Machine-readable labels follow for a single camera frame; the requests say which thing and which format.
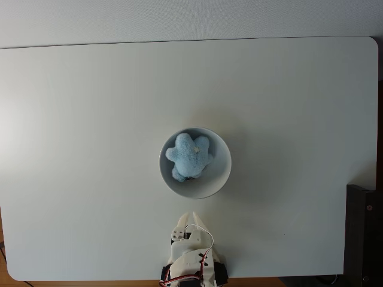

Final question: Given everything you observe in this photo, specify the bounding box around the white bowl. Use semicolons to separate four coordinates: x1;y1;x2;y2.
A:
158;127;233;200

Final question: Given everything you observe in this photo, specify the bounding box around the dark wooden furniture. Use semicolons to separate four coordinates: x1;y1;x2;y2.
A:
344;184;383;287

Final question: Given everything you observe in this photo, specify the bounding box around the black table clamp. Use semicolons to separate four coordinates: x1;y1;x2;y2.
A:
160;264;174;284
215;261;230;285

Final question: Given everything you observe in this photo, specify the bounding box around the red white black servo cable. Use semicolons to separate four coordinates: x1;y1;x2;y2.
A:
184;225;215;261

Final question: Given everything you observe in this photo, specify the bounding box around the skyblue plush doll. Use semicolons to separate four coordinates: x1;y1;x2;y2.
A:
165;133;214;183

